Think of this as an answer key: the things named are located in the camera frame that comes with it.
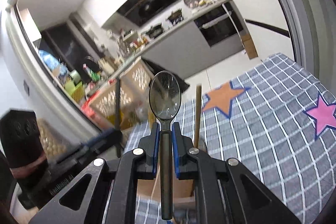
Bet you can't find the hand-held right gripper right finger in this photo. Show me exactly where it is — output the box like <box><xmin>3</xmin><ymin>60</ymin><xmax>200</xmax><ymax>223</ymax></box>
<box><xmin>172</xmin><ymin>122</ymin><xmax>302</xmax><ymax>224</ymax></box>

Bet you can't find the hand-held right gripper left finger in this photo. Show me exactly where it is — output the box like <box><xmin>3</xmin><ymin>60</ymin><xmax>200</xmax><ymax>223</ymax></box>
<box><xmin>29</xmin><ymin>123</ymin><xmax>161</xmax><ymax>224</ymax></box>

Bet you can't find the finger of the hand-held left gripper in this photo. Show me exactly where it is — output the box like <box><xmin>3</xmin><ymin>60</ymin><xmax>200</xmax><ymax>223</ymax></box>
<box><xmin>79</xmin><ymin>128</ymin><xmax>118</xmax><ymax>151</ymax></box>
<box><xmin>56</xmin><ymin>135</ymin><xmax>123</xmax><ymax>162</ymax></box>

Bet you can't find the wooden chopstick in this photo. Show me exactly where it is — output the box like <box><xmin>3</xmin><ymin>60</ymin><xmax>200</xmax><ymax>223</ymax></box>
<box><xmin>196</xmin><ymin>85</ymin><xmax>202</xmax><ymax>147</ymax></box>

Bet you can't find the grey spoon with dark handle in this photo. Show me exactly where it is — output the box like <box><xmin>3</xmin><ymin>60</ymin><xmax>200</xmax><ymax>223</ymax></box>
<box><xmin>148</xmin><ymin>70</ymin><xmax>182</xmax><ymax>221</ymax></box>

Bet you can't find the beige plastic utensil holder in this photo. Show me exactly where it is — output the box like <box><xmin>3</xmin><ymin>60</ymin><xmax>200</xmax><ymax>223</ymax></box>
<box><xmin>135</xmin><ymin>178</ymin><xmax>197</xmax><ymax>206</ymax></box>

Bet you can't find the person's left hand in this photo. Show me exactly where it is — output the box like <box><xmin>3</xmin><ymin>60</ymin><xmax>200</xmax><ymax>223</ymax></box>
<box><xmin>10</xmin><ymin>157</ymin><xmax>49</xmax><ymax>178</ymax></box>

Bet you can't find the clear bag of beige beans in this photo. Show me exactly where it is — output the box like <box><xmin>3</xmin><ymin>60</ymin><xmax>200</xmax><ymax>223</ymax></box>
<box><xmin>37</xmin><ymin>119</ymin><xmax>63</xmax><ymax>159</ymax></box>

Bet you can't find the green plastic basket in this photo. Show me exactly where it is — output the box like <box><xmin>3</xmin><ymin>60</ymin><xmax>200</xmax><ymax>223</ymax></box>
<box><xmin>64</xmin><ymin>80</ymin><xmax>86</xmax><ymax>101</ymax></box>

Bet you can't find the beige flower-cutout trolley cart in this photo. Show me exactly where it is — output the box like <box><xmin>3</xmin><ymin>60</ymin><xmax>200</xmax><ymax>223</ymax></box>
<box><xmin>89</xmin><ymin>60</ymin><xmax>155</xmax><ymax>127</ymax></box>

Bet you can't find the black cloth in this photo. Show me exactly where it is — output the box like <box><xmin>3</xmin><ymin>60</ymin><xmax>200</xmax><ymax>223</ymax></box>
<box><xmin>143</xmin><ymin>56</ymin><xmax>191</xmax><ymax>90</ymax></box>

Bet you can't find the grey checked star tablecloth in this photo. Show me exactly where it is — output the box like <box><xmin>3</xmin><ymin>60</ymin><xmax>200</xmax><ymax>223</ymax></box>
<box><xmin>123</xmin><ymin>52</ymin><xmax>336</xmax><ymax>224</ymax></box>

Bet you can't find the black built-in oven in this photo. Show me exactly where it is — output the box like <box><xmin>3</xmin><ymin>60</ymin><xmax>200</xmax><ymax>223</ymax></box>
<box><xmin>194</xmin><ymin>1</ymin><xmax>246</xmax><ymax>47</ymax></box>

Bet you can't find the black range hood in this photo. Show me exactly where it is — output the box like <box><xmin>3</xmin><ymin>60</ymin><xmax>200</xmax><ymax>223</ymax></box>
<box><xmin>117</xmin><ymin>0</ymin><xmax>179</xmax><ymax>26</ymax></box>

